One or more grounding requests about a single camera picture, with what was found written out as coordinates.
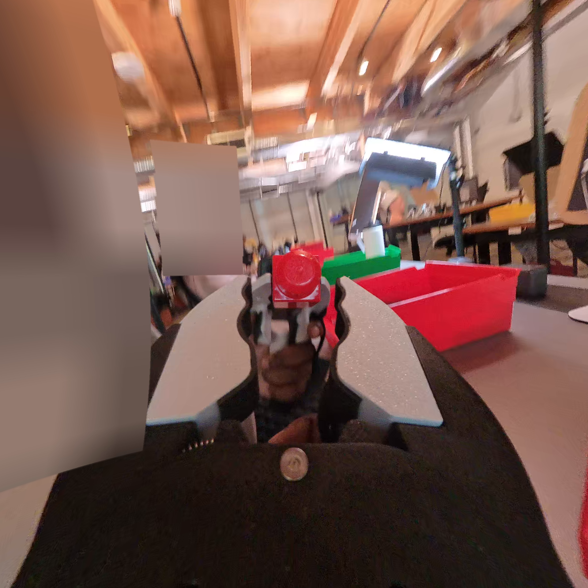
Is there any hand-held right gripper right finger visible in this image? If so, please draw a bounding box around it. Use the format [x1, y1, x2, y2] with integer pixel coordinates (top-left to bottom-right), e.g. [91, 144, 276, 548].
[331, 277, 443, 442]

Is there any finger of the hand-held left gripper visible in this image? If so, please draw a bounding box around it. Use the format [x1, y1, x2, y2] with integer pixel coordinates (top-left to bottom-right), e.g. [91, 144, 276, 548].
[296, 276, 331, 344]
[250, 274, 276, 344]

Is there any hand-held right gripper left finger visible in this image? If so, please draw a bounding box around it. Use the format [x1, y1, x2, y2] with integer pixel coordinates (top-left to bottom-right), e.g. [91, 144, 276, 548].
[146, 274, 256, 443]

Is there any red toy building block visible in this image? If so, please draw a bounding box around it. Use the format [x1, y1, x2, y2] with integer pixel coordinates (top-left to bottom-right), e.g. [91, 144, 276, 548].
[271, 248, 321, 307]

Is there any person's left forearm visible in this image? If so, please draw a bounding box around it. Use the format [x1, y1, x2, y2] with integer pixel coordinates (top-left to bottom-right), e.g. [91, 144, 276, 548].
[268, 413, 321, 444]

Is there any red object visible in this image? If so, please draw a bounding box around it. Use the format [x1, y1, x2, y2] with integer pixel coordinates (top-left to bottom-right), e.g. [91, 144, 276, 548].
[579, 469, 588, 567]

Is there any person's left hand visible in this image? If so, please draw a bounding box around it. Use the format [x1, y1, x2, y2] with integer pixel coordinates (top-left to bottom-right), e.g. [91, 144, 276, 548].
[254, 317, 332, 401]

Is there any small red plastic bin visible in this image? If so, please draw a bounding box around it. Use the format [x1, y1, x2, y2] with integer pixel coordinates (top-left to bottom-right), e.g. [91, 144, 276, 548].
[289, 242, 335, 263]

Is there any green plastic bin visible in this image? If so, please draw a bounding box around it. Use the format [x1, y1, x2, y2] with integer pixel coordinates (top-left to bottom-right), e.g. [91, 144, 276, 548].
[321, 244, 401, 286]

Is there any large red plastic bin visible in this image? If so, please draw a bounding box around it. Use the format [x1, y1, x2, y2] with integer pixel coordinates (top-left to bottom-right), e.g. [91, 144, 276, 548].
[323, 260, 522, 352]

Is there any white cup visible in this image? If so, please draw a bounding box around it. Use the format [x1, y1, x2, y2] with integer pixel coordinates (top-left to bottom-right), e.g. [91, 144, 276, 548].
[363, 225, 386, 258]

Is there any tilted grey monitor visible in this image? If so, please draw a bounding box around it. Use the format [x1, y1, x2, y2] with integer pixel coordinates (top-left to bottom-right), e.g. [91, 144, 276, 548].
[348, 179, 384, 245]

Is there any ceiling air vent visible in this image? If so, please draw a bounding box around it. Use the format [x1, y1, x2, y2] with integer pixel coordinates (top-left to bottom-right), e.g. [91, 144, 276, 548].
[206, 128, 254, 149]

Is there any black light stand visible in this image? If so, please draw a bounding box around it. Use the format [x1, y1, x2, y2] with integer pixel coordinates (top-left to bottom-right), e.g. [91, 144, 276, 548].
[447, 155, 475, 265]

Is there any long wooden workbench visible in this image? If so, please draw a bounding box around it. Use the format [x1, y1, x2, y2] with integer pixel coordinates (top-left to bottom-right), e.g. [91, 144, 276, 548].
[385, 195, 524, 262]

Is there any grey pole base block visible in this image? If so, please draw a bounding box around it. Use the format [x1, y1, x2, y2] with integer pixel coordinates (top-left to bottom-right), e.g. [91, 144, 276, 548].
[516, 264, 548, 297]

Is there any wooden workbench with black legs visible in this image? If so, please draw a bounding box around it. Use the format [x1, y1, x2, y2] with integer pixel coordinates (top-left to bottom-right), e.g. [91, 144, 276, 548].
[461, 220, 588, 277]

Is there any studio light panel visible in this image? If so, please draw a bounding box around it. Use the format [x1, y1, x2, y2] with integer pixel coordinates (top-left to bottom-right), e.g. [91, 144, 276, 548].
[358, 136, 454, 190]

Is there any yellow plastic bin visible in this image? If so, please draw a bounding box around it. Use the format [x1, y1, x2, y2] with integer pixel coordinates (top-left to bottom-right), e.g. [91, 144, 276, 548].
[489, 202, 538, 224]

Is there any black ceiling conduit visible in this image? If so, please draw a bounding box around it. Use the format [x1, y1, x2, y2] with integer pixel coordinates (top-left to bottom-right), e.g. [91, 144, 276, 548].
[174, 11, 213, 121]

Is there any white smoke detector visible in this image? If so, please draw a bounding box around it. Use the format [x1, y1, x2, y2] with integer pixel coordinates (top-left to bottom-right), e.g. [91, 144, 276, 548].
[112, 51, 146, 84]

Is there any large cardboard sheet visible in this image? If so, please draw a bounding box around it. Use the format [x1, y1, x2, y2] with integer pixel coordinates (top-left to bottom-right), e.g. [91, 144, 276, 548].
[557, 91, 588, 227]

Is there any black vertical pole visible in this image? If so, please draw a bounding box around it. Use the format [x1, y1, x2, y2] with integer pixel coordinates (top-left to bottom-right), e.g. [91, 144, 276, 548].
[529, 0, 553, 273]

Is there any silver air duct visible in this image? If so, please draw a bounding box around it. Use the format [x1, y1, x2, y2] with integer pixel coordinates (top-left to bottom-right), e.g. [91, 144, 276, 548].
[420, 28, 533, 98]

